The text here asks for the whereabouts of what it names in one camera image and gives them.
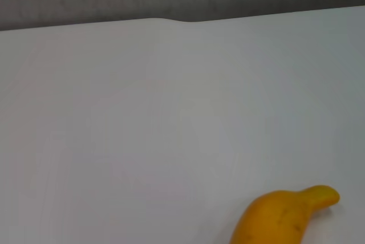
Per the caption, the yellow banana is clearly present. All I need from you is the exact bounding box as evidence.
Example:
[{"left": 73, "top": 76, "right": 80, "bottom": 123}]
[{"left": 229, "top": 185, "right": 341, "bottom": 244}]

